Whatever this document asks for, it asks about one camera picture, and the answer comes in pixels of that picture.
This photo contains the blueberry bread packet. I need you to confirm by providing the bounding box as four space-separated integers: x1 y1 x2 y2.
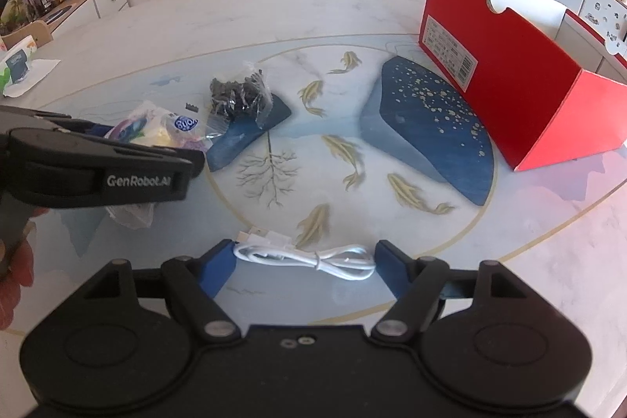
105 101 212 229

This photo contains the tissue pack with paper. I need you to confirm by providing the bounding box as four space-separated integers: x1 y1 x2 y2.
1 35 61 99

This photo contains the bag of black pieces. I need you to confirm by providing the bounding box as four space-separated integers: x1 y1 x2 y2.
206 63 274 138

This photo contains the red cardboard shoe box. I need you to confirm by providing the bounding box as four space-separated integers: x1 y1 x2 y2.
419 0 626 171

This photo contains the white side cabinet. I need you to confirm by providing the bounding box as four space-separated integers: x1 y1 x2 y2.
42 0 130 39

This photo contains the person left hand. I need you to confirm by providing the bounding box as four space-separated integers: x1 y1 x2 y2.
0 231 34 330

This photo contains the white usb cable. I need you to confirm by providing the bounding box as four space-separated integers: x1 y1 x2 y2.
232 226 377 281

